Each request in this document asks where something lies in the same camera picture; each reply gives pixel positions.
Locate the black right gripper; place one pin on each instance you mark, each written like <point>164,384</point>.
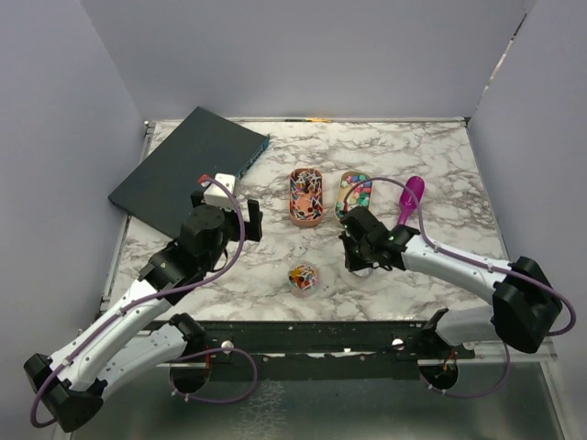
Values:
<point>352,263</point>

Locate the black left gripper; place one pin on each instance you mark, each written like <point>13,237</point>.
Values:
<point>252,225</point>

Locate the beige tray of star candies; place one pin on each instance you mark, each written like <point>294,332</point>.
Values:
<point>352,192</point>

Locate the purple plastic scoop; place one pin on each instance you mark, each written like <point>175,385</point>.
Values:
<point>410,197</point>

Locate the pink tray of lollipops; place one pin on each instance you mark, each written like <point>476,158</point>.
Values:
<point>306,201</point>

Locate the clear plastic jar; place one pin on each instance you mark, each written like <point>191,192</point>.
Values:
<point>304,279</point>

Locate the silver round jar lid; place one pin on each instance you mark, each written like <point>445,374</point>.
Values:
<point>363,273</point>

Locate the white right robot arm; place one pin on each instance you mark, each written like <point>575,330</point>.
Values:
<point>520,306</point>

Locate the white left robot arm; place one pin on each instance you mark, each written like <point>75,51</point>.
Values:
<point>72,384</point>

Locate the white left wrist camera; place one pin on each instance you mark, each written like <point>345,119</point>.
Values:
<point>217,196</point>

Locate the dark teal network switch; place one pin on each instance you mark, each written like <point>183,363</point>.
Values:
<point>158,191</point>

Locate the black mounting rail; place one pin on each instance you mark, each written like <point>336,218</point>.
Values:
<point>281,350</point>

